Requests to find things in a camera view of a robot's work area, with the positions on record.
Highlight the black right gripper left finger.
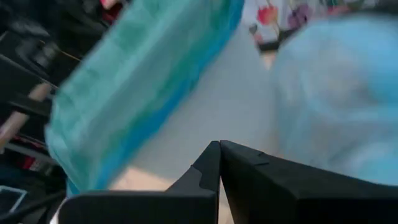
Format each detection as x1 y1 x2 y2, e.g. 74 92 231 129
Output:
58 140 223 224

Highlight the blue plastic bin liner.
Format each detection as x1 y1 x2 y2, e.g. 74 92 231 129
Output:
272 14 398 187

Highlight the white plastic trash bin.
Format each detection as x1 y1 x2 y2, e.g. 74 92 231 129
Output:
130 24 280 181

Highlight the teal mesh bag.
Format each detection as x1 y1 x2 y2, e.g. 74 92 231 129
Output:
45 0 245 197

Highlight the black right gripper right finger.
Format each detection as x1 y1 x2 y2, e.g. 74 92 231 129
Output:
220 139 398 224

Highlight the floral print curtain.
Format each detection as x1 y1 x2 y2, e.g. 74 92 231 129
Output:
242 0 398 52

